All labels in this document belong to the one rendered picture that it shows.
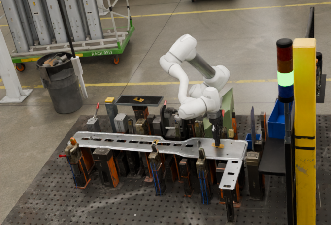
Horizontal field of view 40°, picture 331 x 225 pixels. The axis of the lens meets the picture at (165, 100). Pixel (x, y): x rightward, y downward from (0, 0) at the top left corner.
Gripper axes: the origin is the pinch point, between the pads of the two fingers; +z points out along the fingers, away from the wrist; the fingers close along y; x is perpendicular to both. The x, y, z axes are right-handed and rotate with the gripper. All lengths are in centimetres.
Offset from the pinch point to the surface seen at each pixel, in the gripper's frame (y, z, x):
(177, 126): -12.4, -1.6, -32.7
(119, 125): -12, 0, -80
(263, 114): -13.8, -13.6, 30.2
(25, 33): -333, 49, -404
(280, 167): 19.9, 3.0, 44.4
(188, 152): 7.8, 5.6, -19.1
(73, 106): -188, 95, -248
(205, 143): -3.7, 5.6, -10.0
